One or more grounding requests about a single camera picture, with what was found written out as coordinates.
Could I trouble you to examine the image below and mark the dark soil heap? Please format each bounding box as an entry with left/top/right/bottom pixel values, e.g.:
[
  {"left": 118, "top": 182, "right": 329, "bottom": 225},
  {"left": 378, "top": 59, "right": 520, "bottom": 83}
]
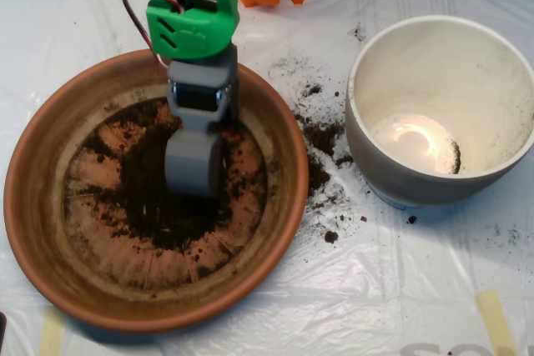
[{"left": 78, "top": 97, "right": 268, "bottom": 257}]

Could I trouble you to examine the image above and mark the terracotta clay saucer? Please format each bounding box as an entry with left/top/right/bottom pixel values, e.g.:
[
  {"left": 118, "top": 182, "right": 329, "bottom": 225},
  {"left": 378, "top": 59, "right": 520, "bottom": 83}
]
[{"left": 3, "top": 47, "right": 310, "bottom": 334}]

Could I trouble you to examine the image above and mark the long beige masking tape strip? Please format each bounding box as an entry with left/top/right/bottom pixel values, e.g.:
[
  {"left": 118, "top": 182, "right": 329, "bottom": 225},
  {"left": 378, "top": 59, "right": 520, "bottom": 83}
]
[
  {"left": 38, "top": 308, "right": 66, "bottom": 356},
  {"left": 476, "top": 288, "right": 519, "bottom": 356}
]

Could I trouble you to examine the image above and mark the clear plastic cover sheet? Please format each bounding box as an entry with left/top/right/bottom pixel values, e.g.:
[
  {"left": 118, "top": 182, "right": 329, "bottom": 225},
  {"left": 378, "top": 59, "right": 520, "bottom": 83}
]
[{"left": 0, "top": 0, "right": 534, "bottom": 356}]

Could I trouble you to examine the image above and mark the white ceramic pot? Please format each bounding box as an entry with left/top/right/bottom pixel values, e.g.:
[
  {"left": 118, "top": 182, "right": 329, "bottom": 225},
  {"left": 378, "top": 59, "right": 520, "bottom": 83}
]
[{"left": 345, "top": 14, "right": 534, "bottom": 210}]

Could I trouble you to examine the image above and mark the spilled soil pile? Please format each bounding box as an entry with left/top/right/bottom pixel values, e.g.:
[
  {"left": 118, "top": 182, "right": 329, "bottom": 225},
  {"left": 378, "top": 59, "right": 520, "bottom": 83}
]
[{"left": 294, "top": 112, "right": 355, "bottom": 199}]

